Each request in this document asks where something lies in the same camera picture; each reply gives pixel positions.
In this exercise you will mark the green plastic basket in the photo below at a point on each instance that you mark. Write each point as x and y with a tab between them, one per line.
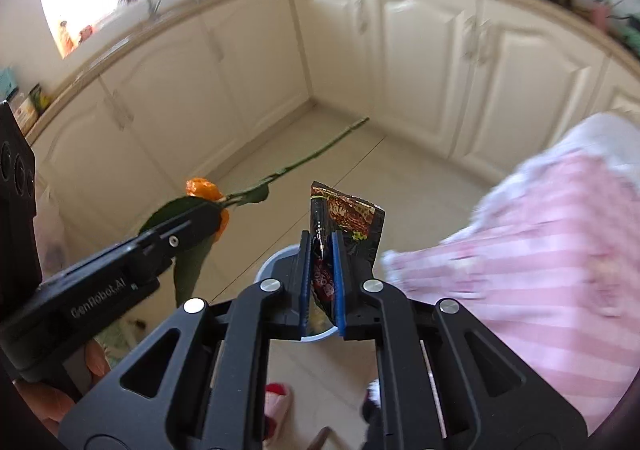
627	34

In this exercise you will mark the yellowish packet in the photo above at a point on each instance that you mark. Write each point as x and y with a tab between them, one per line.
24	111

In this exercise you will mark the light blue plastic bucket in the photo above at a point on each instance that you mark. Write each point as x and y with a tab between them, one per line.
280	262

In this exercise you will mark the small brown object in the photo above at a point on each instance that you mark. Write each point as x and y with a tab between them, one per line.
321	439

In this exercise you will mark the person's left hand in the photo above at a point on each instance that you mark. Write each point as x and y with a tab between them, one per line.
47	405

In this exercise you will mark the pink utensil holder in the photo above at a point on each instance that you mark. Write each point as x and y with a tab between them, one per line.
600	10

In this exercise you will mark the cream kitchen cabinets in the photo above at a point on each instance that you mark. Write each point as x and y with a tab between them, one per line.
425	55

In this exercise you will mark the orange flower with green stem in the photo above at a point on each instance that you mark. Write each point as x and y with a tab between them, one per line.
205	190

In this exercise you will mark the dark red snack wrapper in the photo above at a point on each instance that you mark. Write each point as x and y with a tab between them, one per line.
360	220

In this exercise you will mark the teal box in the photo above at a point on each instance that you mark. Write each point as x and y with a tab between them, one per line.
7	82

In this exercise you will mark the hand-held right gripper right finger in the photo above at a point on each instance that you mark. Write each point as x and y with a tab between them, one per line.
338	285

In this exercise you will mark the orange bottle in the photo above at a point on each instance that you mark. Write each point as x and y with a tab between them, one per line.
65	37

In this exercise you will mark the green packet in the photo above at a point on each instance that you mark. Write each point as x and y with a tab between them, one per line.
40	98

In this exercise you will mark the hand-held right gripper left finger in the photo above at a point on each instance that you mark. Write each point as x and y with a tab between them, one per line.
305	290

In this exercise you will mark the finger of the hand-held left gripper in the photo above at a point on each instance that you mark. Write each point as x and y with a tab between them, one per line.
175	230

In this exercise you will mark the pink checked fleece garment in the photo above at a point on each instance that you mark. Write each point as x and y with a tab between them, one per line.
540	255

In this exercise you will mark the person's dark socked foot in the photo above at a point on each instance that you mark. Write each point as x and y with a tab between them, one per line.
371	415

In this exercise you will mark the white plastic bag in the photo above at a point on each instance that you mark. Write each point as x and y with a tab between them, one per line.
50	235

